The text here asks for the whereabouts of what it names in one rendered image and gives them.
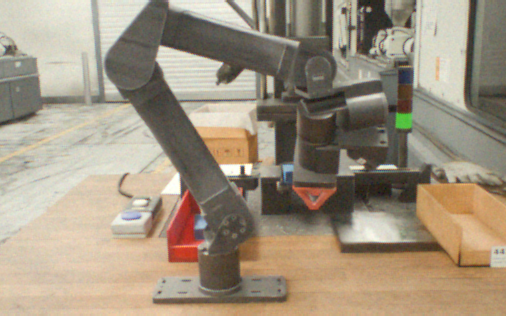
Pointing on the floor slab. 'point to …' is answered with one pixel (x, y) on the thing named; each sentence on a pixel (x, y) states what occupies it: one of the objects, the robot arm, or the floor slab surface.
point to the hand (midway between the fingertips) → (313, 198)
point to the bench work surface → (342, 281)
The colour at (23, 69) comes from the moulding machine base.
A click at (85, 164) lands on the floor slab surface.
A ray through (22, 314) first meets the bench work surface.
